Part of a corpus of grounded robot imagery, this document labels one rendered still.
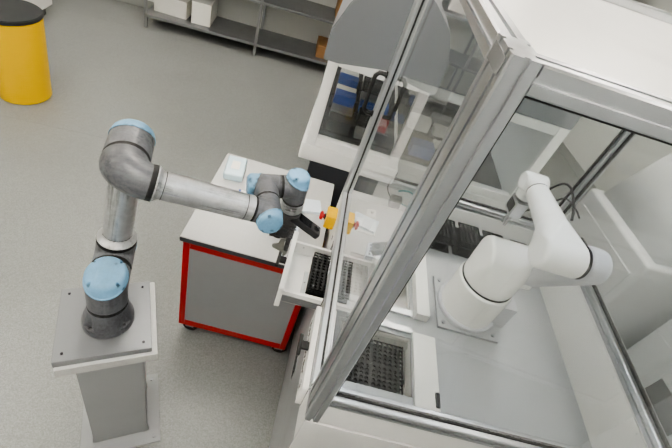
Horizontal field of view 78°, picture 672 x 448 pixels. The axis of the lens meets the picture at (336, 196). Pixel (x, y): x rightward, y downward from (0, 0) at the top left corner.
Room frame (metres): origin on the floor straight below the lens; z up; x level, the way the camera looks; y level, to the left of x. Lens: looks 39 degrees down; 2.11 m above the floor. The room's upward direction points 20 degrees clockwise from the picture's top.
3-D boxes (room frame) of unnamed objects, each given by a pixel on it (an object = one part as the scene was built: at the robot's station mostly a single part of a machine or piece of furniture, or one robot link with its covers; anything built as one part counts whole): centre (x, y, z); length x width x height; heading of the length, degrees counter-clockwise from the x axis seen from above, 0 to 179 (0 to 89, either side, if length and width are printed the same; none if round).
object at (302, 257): (1.05, -0.13, 0.86); 0.40 x 0.26 x 0.06; 96
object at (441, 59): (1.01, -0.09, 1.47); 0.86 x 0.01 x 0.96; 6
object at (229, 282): (1.42, 0.28, 0.38); 0.62 x 0.58 x 0.76; 6
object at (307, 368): (0.73, -0.09, 0.87); 0.29 x 0.02 x 0.11; 6
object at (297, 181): (1.02, 0.13, 1.26); 0.09 x 0.08 x 0.11; 115
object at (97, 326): (0.65, 0.55, 0.83); 0.15 x 0.15 x 0.10
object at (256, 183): (0.96, 0.21, 1.26); 0.11 x 0.11 x 0.08; 25
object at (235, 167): (1.57, 0.51, 0.78); 0.15 x 0.10 x 0.04; 13
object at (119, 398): (0.65, 0.55, 0.38); 0.30 x 0.30 x 0.76; 33
